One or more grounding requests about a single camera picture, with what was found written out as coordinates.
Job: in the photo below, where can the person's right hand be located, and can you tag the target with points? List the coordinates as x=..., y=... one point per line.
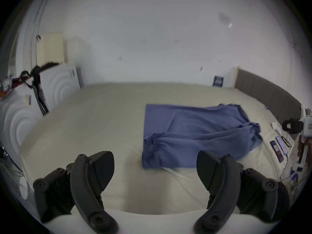
x=309, y=150

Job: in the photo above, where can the dark blue shirt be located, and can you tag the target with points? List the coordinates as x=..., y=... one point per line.
x=190, y=135

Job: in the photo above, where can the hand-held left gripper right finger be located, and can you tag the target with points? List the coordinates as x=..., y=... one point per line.
x=226, y=179

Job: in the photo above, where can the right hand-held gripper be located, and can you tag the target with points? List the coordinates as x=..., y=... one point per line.
x=307, y=125

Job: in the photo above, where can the small white object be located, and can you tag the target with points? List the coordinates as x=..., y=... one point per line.
x=276, y=127

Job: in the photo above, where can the bed with beige sheet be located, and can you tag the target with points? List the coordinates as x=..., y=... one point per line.
x=97, y=121

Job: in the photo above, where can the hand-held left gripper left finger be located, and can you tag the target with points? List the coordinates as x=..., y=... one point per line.
x=85, y=179

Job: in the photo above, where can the black phone with dark screen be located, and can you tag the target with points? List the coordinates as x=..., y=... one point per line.
x=282, y=144

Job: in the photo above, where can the small dark blue box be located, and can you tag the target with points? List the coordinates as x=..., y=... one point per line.
x=218, y=81

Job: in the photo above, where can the black-framed glasses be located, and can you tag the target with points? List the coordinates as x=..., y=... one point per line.
x=286, y=141

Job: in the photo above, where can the white cabinet with ripple pattern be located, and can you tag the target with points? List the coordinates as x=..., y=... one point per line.
x=17, y=121
x=61, y=86

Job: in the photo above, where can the grey padded headboard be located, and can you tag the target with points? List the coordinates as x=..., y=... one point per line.
x=268, y=91

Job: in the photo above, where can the beige flat board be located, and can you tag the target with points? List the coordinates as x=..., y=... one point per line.
x=51, y=47

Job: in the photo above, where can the black phone with purple screen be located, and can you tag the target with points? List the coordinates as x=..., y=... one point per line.
x=277, y=150

